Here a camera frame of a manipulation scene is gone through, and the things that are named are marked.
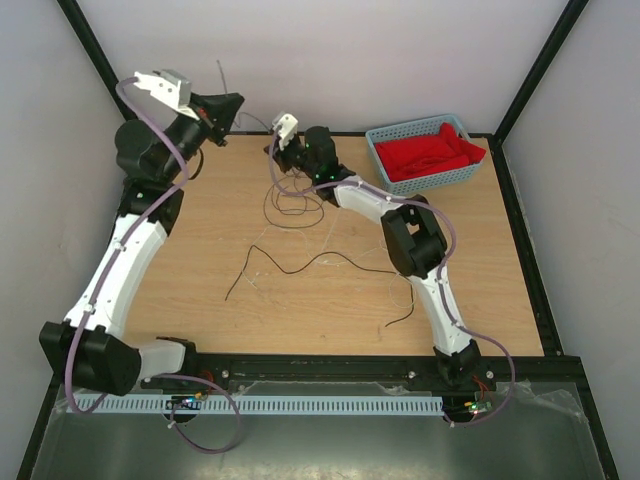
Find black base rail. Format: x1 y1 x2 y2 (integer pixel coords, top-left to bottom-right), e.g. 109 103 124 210
139 355 499 392

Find black wire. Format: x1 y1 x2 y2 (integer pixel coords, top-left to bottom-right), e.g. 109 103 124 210
224 243 415 329

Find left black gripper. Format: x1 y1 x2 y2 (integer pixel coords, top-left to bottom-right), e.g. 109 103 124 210
160 93 244 184

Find light blue slotted cable duct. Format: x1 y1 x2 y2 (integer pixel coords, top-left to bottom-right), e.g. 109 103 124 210
76 394 443 416

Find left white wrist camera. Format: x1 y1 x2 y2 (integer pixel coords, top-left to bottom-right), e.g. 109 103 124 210
134 69 198 119

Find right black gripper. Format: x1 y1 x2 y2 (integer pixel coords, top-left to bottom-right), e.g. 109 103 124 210
267 130 320 177

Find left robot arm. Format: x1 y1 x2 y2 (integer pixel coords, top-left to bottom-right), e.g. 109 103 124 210
39 93 244 396

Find black wires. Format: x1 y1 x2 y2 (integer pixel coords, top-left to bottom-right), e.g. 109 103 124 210
215 59 329 230

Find blue perforated plastic basket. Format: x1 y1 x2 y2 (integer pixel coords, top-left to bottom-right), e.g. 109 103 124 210
365 114 483 195

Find red cloth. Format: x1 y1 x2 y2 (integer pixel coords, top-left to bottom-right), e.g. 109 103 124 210
375 123 486 182

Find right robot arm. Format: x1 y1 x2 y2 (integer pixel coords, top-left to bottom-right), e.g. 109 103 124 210
265 123 481 389

